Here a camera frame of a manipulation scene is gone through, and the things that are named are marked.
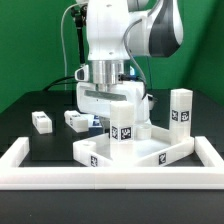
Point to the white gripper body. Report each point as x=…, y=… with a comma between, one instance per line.
x=97, y=102

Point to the white desk tabletop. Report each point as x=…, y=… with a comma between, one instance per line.
x=100, y=151

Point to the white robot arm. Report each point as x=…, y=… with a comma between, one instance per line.
x=118, y=31

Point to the AprilTag marker sheet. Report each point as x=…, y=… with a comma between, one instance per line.
x=93, y=121

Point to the white U-shaped fence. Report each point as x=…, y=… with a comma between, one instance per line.
x=13, y=177

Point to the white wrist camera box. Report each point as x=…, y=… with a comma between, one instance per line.
x=151, y=100

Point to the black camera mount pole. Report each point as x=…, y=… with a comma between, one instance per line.
x=79, y=18

